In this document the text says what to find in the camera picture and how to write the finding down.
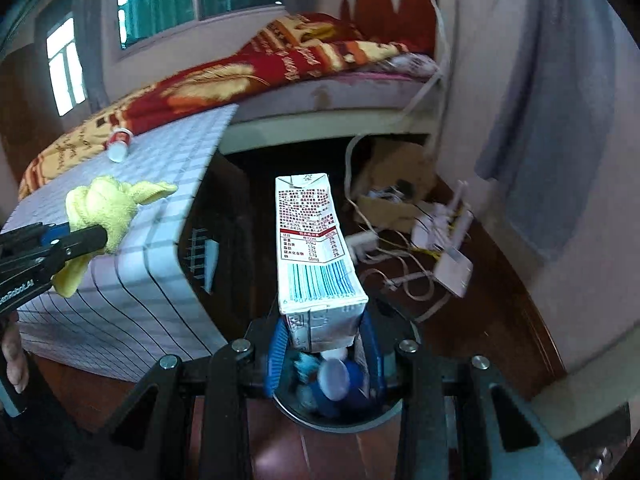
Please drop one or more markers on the yellow cloth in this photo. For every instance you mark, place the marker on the yellow cloth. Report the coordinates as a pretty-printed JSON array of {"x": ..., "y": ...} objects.
[{"x": 100, "y": 205}]

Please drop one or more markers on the white milk carton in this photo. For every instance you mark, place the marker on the white milk carton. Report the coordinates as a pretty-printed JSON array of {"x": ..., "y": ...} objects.
[{"x": 310, "y": 240}]

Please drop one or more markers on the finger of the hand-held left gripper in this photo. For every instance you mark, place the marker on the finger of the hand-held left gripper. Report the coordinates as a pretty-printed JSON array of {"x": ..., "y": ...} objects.
[
  {"x": 85, "y": 242},
  {"x": 52, "y": 234}
]

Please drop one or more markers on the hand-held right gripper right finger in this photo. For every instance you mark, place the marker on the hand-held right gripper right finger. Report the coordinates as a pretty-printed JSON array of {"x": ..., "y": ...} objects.
[{"x": 372, "y": 355}]

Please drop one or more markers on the blue and white paper cup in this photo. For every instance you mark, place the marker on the blue and white paper cup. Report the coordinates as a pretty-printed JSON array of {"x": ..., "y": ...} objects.
[{"x": 334, "y": 380}]

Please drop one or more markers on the floral pillow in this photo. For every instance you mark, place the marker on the floral pillow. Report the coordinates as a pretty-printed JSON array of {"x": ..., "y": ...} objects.
[{"x": 415, "y": 65}]

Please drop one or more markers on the white flat device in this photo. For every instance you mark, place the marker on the white flat device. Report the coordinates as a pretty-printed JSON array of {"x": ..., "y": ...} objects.
[{"x": 452, "y": 270}]

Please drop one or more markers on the white router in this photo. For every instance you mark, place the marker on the white router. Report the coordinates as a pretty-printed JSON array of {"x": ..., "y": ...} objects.
[{"x": 440, "y": 220}]

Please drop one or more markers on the small window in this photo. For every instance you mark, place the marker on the small window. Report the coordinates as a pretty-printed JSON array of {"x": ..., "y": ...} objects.
[{"x": 65, "y": 65}]

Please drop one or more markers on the cardboard box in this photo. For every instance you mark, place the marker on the cardboard box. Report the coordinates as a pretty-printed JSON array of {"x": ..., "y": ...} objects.
[{"x": 395, "y": 160}]

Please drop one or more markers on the grey hanging cloth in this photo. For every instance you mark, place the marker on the grey hanging cloth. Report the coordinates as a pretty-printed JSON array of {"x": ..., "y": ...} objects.
[{"x": 560, "y": 85}]

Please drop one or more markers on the black trash bin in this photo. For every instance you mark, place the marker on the black trash bin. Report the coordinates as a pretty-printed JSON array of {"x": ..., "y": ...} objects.
[{"x": 340, "y": 425}]

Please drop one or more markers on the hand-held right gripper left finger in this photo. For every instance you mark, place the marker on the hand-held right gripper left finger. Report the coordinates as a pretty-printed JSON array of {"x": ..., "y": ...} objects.
[{"x": 277, "y": 355}]

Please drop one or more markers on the red and white headboard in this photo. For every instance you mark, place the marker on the red and white headboard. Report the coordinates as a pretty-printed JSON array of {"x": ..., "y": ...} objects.
[{"x": 380, "y": 5}]

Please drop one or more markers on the white power strip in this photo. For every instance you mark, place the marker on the white power strip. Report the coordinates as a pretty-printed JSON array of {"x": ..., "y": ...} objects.
[{"x": 361, "y": 245}]

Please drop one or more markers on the red and yellow printed blanket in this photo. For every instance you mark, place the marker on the red and yellow printed blanket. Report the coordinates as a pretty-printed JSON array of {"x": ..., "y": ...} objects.
[{"x": 210, "y": 80}]

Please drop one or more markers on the person's left hand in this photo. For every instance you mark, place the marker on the person's left hand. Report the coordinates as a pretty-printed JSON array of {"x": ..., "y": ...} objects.
[{"x": 12, "y": 360}]

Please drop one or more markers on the red paper cup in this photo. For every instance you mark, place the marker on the red paper cup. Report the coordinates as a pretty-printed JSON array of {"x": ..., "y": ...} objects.
[{"x": 120, "y": 142}]

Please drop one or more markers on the grey mattress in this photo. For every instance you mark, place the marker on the grey mattress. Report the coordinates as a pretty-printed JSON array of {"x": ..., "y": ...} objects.
[{"x": 325, "y": 95}]

